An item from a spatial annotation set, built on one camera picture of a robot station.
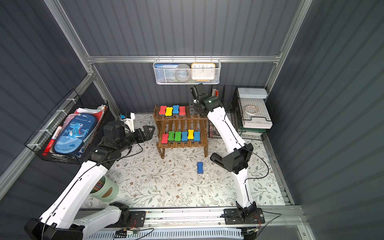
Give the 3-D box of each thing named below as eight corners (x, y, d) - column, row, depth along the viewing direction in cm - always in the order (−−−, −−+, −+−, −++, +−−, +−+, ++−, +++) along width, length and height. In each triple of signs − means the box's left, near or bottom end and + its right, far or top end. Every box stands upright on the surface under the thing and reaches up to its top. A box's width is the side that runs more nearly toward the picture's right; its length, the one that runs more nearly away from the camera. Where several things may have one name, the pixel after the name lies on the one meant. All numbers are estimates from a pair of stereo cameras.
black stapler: (209, 159, 97) (210, 156, 93) (212, 155, 98) (213, 151, 94) (227, 170, 92) (228, 166, 88) (229, 165, 94) (231, 162, 90)
